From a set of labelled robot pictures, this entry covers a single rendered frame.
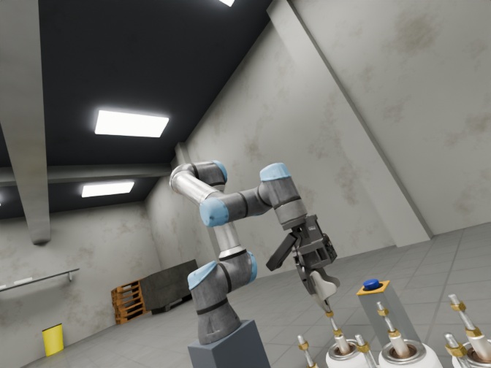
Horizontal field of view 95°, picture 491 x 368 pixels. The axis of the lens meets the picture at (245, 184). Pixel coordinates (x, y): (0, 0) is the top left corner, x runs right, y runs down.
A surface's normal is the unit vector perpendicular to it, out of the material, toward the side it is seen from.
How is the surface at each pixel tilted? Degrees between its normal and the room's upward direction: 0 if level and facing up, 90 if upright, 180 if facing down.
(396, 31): 90
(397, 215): 90
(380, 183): 90
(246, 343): 90
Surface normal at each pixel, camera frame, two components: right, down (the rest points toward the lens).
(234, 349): 0.58, -0.43
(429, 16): -0.73, 0.09
